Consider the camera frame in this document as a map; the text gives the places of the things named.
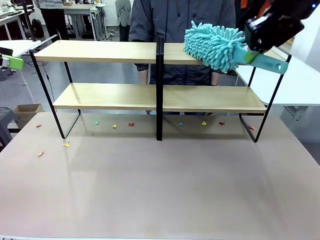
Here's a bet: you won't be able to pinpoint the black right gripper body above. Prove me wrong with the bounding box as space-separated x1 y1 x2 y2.
244 0 320 54

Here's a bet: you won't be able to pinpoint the teal chenille duster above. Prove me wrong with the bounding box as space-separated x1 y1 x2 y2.
183 20 290 75

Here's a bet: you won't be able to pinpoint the person right forearm gray sleeve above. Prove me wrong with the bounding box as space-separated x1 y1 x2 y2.
134 63 151 73

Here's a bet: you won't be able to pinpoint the person right hand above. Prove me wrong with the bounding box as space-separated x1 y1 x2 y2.
138 70 149 85

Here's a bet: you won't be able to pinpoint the white side table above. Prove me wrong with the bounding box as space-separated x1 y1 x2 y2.
0 39 43 104
234 47 320 107

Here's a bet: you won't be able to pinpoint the black backpack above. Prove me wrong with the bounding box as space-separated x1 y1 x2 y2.
31 18 45 39

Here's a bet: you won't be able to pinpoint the white lab bench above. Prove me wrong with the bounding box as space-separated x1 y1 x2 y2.
0 4 35 41

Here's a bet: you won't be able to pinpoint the black stand pole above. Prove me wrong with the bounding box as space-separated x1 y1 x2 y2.
21 0 42 42

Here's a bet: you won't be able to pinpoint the cardboard box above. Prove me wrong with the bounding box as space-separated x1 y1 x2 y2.
13 103 45 126

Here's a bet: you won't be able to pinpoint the background person black trousers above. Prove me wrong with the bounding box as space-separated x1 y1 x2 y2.
33 0 70 41

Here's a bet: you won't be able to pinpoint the gray stool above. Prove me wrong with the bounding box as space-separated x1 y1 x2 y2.
0 106 25 149

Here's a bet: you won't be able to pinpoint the person in gray jacket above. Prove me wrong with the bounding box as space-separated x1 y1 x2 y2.
128 0 237 86

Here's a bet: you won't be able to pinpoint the wooden top background desk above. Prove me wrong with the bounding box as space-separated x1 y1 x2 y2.
62 2 109 41

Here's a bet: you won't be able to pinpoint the background person white shirt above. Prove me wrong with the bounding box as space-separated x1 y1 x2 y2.
115 0 133 42

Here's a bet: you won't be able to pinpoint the wooden shelf unit black frame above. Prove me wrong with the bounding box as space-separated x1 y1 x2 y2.
159 37 292 144
29 37 161 141

